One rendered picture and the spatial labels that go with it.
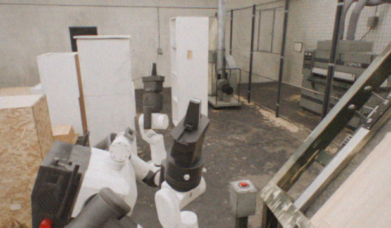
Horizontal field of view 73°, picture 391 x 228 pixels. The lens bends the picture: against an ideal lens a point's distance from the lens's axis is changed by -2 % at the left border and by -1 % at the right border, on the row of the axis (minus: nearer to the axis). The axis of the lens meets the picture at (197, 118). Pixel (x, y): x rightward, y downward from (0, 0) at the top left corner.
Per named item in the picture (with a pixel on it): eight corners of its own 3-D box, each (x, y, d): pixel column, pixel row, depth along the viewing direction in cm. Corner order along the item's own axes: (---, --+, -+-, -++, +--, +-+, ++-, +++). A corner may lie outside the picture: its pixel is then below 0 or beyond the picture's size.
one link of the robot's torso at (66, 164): (2, 275, 73) (37, 161, 66) (38, 202, 104) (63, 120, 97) (110, 284, 83) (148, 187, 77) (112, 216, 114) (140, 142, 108)
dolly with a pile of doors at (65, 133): (48, 142, 452) (45, 125, 443) (80, 139, 465) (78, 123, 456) (38, 158, 396) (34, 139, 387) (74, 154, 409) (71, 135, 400)
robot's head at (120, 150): (104, 163, 83) (112, 138, 82) (110, 151, 93) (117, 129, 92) (124, 170, 85) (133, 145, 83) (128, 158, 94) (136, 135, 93)
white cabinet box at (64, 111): (58, 125, 543) (52, 90, 521) (88, 122, 558) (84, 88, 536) (49, 139, 469) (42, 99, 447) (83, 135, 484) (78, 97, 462)
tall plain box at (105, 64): (97, 151, 418) (83, 35, 365) (136, 147, 433) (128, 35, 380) (92, 180, 335) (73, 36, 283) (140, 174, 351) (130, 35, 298)
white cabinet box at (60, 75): (54, 90, 524) (48, 52, 503) (85, 88, 539) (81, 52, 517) (43, 99, 451) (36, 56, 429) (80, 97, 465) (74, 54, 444)
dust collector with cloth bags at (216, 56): (198, 98, 765) (198, 17, 699) (221, 97, 783) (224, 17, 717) (214, 111, 639) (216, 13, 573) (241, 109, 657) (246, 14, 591)
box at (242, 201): (229, 206, 164) (230, 181, 159) (247, 204, 166) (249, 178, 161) (235, 219, 153) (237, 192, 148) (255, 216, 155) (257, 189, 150)
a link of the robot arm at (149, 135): (161, 112, 120) (166, 139, 125) (143, 111, 123) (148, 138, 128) (155, 117, 114) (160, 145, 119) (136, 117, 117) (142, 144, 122)
